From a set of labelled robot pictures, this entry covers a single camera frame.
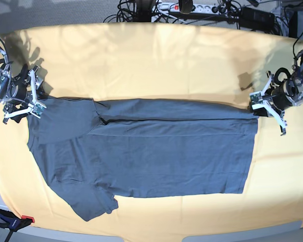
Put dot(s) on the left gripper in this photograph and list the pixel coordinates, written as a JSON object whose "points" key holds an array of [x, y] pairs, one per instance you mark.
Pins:
{"points": [[284, 97]]}

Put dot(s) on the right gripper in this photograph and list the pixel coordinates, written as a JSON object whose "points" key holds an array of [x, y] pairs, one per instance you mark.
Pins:
{"points": [[18, 96]]}

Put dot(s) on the blue-grey T-shirt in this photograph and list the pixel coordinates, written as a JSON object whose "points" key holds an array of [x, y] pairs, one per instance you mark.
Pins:
{"points": [[89, 152]]}

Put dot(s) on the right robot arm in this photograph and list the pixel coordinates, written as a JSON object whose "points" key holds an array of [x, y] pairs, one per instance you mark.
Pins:
{"points": [[6, 71]]}

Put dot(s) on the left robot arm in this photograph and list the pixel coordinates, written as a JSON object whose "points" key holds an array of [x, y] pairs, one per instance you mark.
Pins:
{"points": [[296, 76]]}

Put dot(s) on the yellow table cloth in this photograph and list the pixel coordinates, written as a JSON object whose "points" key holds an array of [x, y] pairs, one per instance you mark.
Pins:
{"points": [[120, 61]]}

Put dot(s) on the black power adapter box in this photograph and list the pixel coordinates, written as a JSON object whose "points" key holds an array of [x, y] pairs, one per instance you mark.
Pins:
{"points": [[250, 16]]}

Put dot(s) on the blue red bar clamp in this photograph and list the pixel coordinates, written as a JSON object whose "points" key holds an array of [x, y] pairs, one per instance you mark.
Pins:
{"points": [[8, 220]]}

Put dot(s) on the white power strip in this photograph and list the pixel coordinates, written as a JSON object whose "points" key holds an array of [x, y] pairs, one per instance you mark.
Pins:
{"points": [[197, 9]]}

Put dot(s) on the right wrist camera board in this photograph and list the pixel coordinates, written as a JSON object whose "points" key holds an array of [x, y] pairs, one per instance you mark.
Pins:
{"points": [[38, 109]]}

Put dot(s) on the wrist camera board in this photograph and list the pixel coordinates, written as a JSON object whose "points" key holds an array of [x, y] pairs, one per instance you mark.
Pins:
{"points": [[38, 109], [256, 100]]}

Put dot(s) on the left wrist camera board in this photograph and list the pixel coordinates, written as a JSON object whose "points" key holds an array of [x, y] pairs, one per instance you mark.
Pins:
{"points": [[256, 100]]}

